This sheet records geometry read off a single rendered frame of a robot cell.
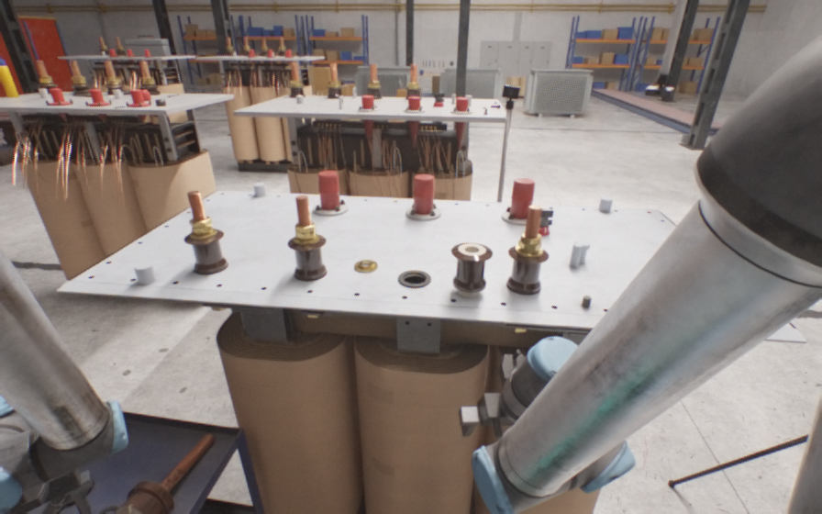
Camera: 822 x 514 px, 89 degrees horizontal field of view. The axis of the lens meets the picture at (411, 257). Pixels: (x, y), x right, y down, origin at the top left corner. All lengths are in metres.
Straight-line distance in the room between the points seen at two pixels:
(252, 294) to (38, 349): 0.49
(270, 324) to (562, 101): 12.52
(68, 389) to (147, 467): 0.70
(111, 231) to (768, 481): 4.24
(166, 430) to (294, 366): 0.43
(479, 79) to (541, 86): 1.77
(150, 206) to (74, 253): 0.86
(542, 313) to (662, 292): 0.67
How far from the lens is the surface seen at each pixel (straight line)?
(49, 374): 0.73
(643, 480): 2.58
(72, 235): 4.00
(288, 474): 1.68
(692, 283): 0.31
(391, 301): 0.98
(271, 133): 7.00
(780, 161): 0.26
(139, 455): 1.48
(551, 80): 13.18
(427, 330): 1.17
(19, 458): 0.95
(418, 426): 1.37
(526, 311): 0.98
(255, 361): 1.34
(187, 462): 1.35
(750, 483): 2.85
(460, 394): 1.29
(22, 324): 0.66
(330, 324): 1.34
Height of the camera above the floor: 1.90
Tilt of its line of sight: 27 degrees down
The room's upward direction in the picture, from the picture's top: straight up
